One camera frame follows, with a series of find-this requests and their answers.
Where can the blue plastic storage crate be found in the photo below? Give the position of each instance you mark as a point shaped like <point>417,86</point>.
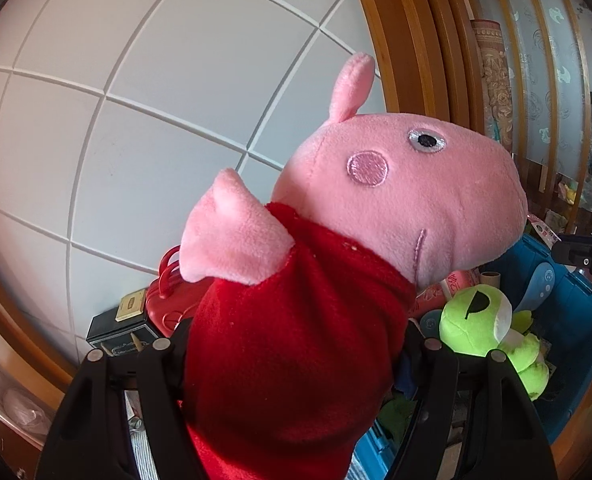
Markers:
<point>575,310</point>

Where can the black gift box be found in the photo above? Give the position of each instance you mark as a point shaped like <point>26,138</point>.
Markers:
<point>111,337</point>

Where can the green frog plush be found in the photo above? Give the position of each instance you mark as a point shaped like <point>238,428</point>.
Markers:
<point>480,320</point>

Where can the red hard-shell bear case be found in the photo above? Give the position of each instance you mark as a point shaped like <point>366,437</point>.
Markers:
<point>168,305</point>

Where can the brown cardboard tube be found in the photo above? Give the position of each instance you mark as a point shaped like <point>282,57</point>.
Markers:
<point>490,277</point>

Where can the small gold box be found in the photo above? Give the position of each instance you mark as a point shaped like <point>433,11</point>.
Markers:
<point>131,307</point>

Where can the clear plastic bag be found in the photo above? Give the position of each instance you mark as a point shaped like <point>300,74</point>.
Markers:
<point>26,410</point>

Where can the frosted patterned wardrobe door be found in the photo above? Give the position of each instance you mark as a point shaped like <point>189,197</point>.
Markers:
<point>540,60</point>

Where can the pink tissue pack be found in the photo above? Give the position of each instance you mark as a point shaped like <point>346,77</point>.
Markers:
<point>440,292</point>

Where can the white padded wooden-framed headboard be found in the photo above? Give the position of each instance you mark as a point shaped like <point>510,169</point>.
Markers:
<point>126,110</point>

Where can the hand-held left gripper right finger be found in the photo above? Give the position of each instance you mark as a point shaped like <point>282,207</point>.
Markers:
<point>433,375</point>

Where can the light blue hand fan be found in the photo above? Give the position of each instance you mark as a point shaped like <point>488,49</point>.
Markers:
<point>538,285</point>

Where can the rolled patterned rug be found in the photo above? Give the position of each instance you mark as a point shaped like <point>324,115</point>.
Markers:
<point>495,85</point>

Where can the colourful packet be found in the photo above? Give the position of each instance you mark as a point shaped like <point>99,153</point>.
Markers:
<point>545,230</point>

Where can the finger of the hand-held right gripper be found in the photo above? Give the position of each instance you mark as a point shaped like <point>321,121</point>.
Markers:
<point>583,255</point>

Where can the pink pig plush red dress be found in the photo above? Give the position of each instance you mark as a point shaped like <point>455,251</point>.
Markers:
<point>301,335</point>

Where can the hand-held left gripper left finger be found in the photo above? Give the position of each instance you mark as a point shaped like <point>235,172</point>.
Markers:
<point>161,375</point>

